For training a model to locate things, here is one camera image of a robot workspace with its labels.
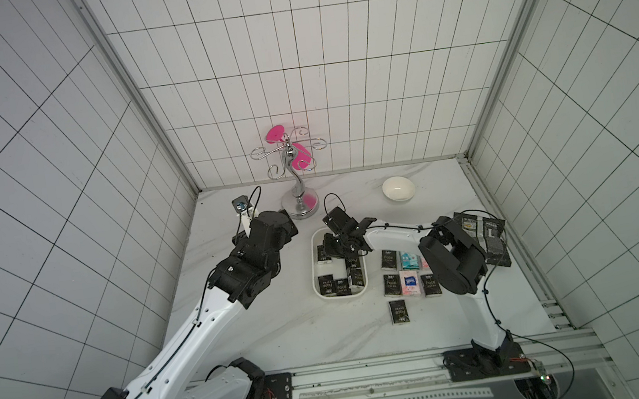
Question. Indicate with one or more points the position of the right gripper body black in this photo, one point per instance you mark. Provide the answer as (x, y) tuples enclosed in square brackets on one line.
[(339, 236)]

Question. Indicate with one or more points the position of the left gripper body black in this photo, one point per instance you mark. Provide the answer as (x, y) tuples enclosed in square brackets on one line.
[(239, 240)]

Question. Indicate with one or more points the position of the black tissue pack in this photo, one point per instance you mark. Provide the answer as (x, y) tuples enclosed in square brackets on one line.
[(342, 288), (399, 312), (389, 260), (392, 285), (322, 256), (430, 286), (357, 278)]

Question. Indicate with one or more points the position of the teal cartoon tissue pack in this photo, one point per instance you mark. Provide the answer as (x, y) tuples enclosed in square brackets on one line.
[(410, 261)]

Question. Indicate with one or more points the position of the pink Tempo tissue pack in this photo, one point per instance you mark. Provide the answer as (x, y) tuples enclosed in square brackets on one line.
[(425, 264), (409, 281)]

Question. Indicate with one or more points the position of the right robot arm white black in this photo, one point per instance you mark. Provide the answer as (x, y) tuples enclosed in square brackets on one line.
[(456, 260)]

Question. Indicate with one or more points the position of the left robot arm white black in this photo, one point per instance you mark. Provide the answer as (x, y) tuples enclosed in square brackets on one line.
[(229, 290)]

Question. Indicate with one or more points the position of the white storage box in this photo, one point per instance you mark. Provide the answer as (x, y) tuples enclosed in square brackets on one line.
[(335, 278)]

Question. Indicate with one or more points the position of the chrome cup holder stand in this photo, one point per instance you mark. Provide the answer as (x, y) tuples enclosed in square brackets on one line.
[(300, 202)]

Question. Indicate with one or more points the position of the white ceramic bowl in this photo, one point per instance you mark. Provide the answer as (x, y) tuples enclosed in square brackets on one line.
[(399, 189)]

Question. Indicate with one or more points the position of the pink cup lower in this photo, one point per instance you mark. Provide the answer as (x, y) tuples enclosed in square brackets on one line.
[(303, 160)]

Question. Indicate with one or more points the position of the pink cup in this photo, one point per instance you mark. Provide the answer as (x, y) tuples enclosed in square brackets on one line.
[(275, 134), (303, 160)]

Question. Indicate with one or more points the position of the pink cup upper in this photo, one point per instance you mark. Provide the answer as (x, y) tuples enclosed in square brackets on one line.
[(275, 134)]

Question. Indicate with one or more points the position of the black snack bag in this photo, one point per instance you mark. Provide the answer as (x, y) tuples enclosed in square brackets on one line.
[(469, 223), (493, 234)]

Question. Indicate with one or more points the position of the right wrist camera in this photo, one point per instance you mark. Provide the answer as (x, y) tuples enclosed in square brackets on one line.
[(335, 213)]

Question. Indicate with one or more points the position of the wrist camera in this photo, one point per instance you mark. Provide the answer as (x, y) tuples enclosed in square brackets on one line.
[(335, 213), (241, 204)]

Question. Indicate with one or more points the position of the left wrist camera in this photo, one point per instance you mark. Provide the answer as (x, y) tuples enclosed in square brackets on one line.
[(241, 204)]

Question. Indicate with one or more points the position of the aluminium mounting rail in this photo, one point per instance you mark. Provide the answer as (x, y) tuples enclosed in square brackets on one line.
[(565, 356)]

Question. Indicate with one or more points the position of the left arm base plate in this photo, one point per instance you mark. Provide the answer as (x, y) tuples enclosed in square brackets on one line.
[(275, 386)]

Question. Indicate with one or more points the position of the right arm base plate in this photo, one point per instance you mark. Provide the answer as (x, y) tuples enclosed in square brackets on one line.
[(479, 363)]

